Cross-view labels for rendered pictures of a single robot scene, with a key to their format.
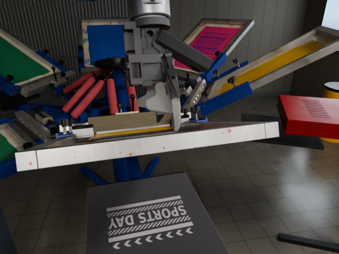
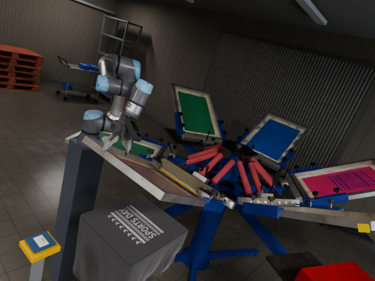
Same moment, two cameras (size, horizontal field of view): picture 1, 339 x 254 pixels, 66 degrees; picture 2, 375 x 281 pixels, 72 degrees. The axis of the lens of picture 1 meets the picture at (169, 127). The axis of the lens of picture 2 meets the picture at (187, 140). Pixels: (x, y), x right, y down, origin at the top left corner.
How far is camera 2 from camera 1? 1.01 m
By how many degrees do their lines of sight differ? 44
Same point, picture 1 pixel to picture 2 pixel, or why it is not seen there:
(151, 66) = (116, 127)
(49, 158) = (90, 143)
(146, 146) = (113, 160)
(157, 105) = (104, 139)
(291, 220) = not seen: outside the picture
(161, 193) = (159, 223)
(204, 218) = (152, 247)
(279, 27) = not seen: outside the picture
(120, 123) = (174, 171)
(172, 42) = (128, 122)
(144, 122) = (185, 179)
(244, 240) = not seen: outside the picture
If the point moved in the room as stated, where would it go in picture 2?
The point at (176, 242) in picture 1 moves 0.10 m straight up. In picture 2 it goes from (125, 238) to (129, 223)
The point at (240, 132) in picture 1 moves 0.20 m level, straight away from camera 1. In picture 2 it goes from (145, 183) to (187, 186)
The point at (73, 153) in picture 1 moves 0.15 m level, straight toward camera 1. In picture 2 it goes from (95, 146) to (69, 151)
